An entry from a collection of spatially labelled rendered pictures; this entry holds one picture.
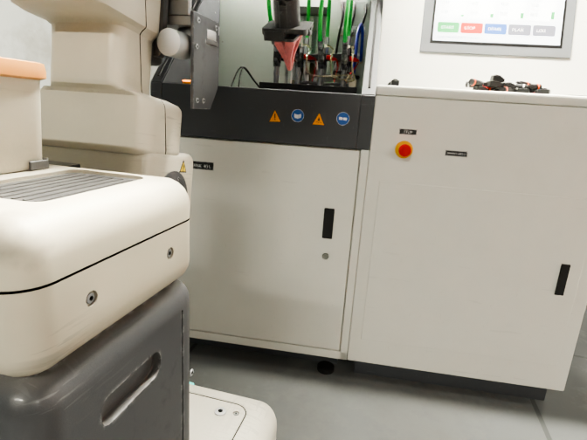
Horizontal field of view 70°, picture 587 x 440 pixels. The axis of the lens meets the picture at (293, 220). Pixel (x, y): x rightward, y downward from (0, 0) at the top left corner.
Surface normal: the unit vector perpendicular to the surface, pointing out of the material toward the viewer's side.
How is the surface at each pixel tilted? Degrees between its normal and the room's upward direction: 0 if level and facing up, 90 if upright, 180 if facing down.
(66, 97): 82
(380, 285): 90
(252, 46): 90
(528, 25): 76
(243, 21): 90
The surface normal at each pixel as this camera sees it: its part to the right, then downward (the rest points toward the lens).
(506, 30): -0.14, 0.00
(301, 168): -0.15, 0.25
